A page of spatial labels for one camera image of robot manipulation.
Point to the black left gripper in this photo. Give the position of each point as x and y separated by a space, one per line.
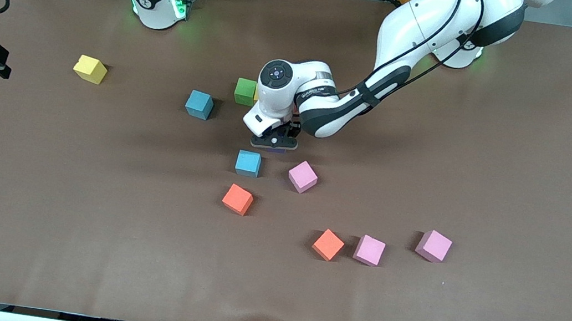
293 131

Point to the purple foam cube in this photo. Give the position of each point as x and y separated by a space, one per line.
276 151

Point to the yellow foam cube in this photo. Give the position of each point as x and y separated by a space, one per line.
90 68
256 93

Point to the pink foam cube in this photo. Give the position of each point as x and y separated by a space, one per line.
434 245
302 177
369 249

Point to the green foam cube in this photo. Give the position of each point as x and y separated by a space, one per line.
244 91

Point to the blue foam cube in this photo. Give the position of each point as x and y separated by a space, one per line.
199 104
247 162

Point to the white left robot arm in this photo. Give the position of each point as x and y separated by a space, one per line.
283 98

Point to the orange foam cube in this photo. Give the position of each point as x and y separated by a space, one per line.
328 244
237 199

